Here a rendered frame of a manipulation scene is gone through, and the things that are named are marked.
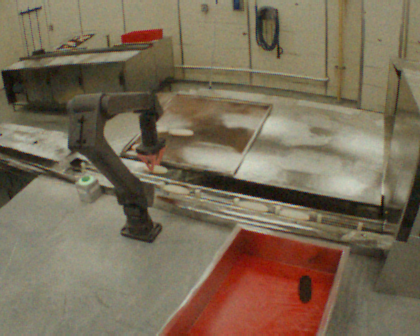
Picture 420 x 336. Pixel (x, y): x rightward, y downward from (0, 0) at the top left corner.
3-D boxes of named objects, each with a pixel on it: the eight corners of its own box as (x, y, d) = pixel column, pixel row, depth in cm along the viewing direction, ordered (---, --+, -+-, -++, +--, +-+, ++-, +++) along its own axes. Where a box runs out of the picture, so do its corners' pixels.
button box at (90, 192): (80, 206, 127) (73, 182, 122) (92, 196, 133) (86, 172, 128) (94, 211, 124) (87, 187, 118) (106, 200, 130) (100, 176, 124)
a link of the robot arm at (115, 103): (67, 121, 72) (107, 118, 70) (66, 96, 70) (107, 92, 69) (133, 109, 113) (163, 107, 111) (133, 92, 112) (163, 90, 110)
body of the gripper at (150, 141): (135, 153, 115) (131, 133, 111) (151, 140, 123) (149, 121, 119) (150, 156, 113) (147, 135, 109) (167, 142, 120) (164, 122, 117)
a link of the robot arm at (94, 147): (53, 144, 66) (92, 143, 64) (70, 91, 71) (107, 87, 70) (123, 209, 106) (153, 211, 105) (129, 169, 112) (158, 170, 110)
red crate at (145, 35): (121, 43, 445) (120, 35, 438) (134, 38, 473) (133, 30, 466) (151, 41, 427) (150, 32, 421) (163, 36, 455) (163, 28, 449)
